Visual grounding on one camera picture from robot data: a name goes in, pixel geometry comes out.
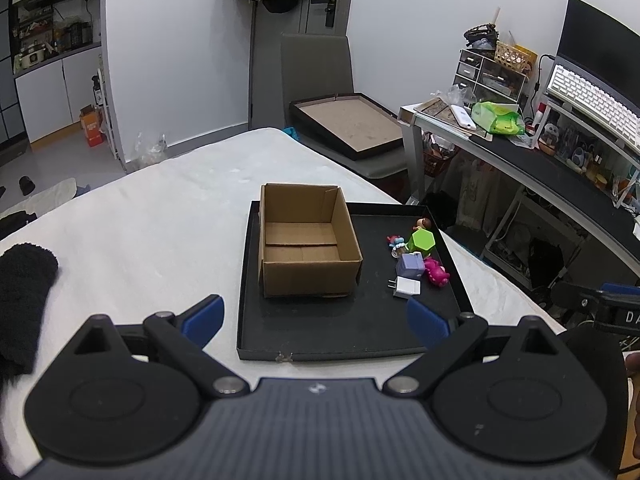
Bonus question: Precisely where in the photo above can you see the framed cork board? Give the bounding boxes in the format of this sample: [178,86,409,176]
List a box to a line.
[288,93,402,160]

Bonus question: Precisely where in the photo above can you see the pink dinosaur toy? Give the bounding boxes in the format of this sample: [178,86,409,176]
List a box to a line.
[424,256,450,287]

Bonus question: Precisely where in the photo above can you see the blue red small figure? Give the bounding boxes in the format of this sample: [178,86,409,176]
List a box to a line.
[386,235,407,259]

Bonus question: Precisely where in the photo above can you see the grey chair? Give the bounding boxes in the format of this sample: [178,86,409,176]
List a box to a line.
[281,34,407,181]

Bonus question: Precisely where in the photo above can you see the green plastic bag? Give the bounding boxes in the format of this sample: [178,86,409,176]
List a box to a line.
[471,101,525,136]

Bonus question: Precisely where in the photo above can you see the green hexagonal box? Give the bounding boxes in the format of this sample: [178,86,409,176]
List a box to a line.
[407,229,436,257]

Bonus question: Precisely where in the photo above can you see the white keyboard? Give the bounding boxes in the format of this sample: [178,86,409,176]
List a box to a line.
[547,65,639,148]

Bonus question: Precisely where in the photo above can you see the white power adapter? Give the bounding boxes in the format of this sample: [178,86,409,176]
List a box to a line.
[387,276,421,299]

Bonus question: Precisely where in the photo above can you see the brown haired doll figure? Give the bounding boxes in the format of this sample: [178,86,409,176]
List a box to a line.
[413,218,432,231]

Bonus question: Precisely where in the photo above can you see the clear drawer organizer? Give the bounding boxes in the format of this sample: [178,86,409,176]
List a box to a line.
[452,49,528,103]

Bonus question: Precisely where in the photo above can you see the purple cube toy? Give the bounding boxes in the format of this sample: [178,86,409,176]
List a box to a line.
[396,252,425,280]

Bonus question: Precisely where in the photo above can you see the white cabinet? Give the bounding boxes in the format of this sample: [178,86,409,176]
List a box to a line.
[15,47,102,143]

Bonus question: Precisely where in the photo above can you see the black door handle lock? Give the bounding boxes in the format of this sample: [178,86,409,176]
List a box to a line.
[310,0,337,28]

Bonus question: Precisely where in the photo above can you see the brown cardboard box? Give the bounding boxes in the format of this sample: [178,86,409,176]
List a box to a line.
[258,183,363,297]

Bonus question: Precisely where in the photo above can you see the black monitor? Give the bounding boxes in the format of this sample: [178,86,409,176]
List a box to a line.
[556,0,640,106]

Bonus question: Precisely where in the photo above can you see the black shallow tray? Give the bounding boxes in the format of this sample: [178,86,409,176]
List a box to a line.
[235,199,476,363]

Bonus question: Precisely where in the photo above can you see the white desk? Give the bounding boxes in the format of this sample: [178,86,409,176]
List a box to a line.
[398,104,639,273]

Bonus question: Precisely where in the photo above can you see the person right hand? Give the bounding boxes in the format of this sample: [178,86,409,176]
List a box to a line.
[625,351,640,408]

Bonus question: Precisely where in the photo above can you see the black fuzzy cloth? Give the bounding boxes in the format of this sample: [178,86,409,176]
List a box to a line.
[1,244,58,382]

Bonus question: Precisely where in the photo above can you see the orange cardboard box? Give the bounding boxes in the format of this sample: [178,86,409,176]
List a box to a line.
[79,105,104,148]

